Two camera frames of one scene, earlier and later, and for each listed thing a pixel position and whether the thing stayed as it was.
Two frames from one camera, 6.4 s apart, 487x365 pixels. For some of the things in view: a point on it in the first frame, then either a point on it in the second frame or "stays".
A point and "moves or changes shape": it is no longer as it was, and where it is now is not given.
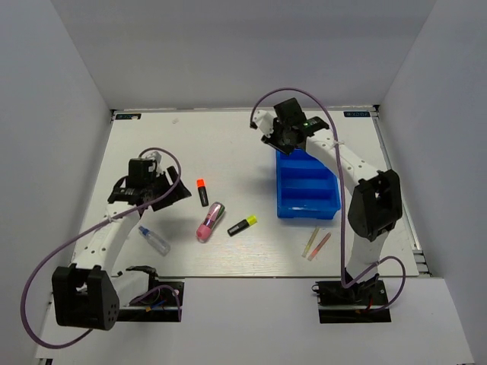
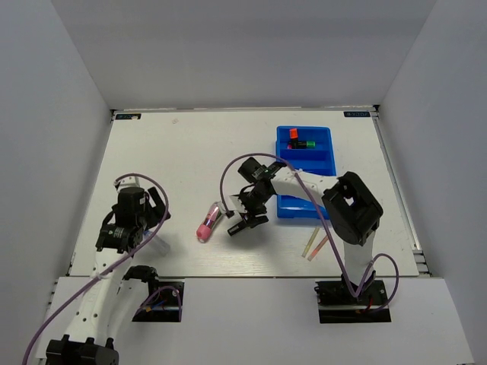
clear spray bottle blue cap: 158,244 stays
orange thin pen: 319,247 stays
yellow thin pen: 310,242 stays
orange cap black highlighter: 202,189 moves or changes shape
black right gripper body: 278,139 -> 256,201
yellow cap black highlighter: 242,225 stays
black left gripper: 180,192 -> 157,211
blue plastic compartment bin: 306,188 stays
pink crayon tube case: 214,211 stays
